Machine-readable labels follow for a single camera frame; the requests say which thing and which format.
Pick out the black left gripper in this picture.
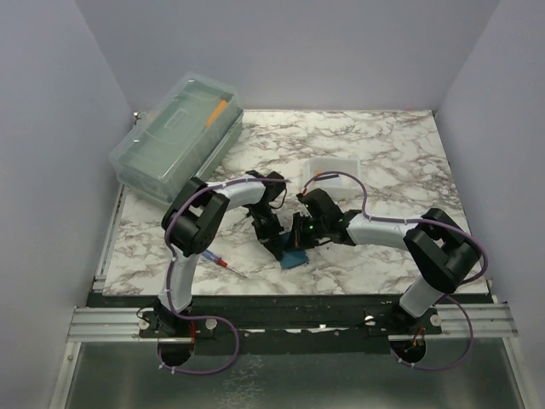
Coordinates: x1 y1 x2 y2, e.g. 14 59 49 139
248 203 284 254

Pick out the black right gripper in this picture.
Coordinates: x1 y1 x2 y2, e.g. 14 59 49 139
285 212 327 252

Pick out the blue leather card holder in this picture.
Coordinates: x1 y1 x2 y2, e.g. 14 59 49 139
279 232 309 270

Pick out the white plastic card tray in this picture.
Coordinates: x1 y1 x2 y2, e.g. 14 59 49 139
301 156 361 200

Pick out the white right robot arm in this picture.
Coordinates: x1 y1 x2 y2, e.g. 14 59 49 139
285 189 487 334

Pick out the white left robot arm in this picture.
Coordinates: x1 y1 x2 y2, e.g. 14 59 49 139
158 170 288 337

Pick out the white striped credit card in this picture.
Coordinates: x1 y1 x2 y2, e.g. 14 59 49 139
313 171 340 181

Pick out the blue red screwdriver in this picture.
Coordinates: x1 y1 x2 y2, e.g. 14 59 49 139
202 250 246 279

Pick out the clear plastic storage box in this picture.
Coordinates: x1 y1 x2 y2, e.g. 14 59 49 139
110 73 243 207

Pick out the orange pen in box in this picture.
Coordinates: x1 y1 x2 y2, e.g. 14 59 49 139
205 99 228 128

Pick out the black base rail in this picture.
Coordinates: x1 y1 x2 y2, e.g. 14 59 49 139
69 294 499 355

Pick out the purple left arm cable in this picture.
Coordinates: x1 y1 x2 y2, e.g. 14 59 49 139
163 176 293 376

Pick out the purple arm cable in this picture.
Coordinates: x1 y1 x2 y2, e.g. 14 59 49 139
163 176 293 376
301 170 489 308

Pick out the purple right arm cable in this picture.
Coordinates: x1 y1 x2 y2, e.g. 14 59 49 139
301 170 489 308

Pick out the aluminium frame rail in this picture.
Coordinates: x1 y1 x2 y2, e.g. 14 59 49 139
67 303 518 343

